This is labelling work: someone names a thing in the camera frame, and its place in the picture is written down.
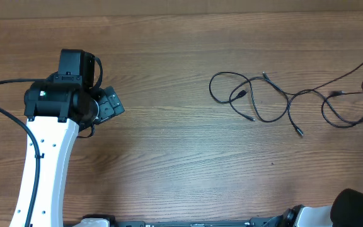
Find black braided cable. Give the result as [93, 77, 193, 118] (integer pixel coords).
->
[287, 45, 363, 137]

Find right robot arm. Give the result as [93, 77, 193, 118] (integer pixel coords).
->
[276, 189, 363, 227]

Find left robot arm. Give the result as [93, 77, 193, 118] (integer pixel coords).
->
[10, 49, 124, 226]

